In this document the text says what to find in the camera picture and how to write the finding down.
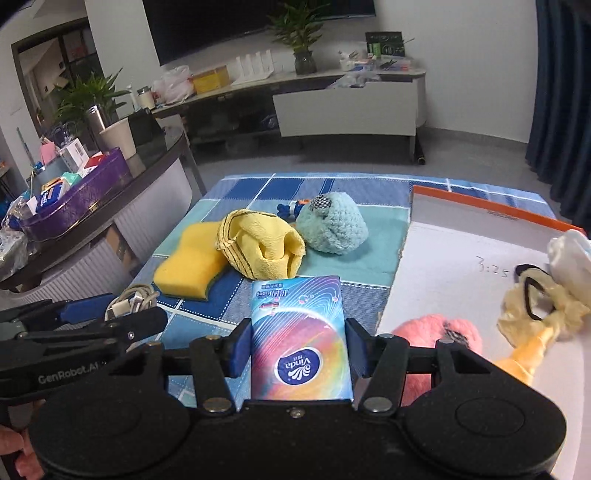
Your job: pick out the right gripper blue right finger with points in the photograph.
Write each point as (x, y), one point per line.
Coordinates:
(364, 350)

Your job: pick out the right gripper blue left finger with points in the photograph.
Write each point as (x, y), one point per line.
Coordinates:
(236, 349)

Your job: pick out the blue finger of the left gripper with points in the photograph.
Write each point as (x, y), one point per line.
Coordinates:
(63, 311)
(123, 331)

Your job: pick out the pink fluffy pompom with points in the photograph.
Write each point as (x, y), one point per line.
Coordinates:
(425, 332)

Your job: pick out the Vinda tissue pack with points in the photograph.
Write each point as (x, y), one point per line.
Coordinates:
(299, 348)

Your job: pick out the yellow sponge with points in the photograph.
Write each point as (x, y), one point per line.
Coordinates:
(194, 266)

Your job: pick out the yellow striped towel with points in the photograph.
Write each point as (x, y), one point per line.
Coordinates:
(260, 245)

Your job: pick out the teal crochet plush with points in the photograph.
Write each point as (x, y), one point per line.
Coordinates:
(331, 223)

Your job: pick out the blue orange knitted toy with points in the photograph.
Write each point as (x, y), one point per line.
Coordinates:
(290, 211)

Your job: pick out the orange cloth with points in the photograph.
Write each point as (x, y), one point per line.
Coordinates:
(526, 358)

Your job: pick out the pale yellow scrunchie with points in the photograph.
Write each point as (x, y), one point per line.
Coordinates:
(537, 301)

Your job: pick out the white drawstring pouch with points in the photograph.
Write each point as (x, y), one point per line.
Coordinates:
(569, 262)

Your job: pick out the person's left hand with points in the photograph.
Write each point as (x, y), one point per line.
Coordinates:
(27, 464)

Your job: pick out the dark round side table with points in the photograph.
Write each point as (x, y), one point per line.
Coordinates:
(163, 184)

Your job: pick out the blue checkered tablecloth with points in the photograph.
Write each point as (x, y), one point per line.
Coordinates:
(457, 262)

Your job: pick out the orange-rimmed white box lid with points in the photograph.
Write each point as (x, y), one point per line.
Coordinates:
(458, 260)

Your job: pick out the purple tray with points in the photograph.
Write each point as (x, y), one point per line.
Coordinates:
(109, 176)

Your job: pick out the white paper cup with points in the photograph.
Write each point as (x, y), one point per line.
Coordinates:
(119, 135)

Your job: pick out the steel tumbler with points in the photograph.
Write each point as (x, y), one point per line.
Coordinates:
(96, 119)

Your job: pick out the green plant on table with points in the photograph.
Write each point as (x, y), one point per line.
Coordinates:
(79, 95)

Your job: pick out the white tv cabinet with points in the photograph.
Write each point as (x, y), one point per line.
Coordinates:
(393, 103)

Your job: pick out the white plastic bag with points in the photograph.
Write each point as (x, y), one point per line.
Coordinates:
(174, 85)

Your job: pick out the yellow box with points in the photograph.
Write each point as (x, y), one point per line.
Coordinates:
(210, 80)

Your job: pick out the white wifi router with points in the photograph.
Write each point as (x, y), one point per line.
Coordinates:
(254, 68)

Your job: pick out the dark blue curtain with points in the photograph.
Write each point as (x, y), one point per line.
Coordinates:
(558, 150)

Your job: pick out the black green display box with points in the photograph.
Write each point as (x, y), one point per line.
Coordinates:
(385, 43)

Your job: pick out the black television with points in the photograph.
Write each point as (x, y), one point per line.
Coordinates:
(179, 28)

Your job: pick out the potted bamboo plant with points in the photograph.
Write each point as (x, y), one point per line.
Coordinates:
(298, 27)

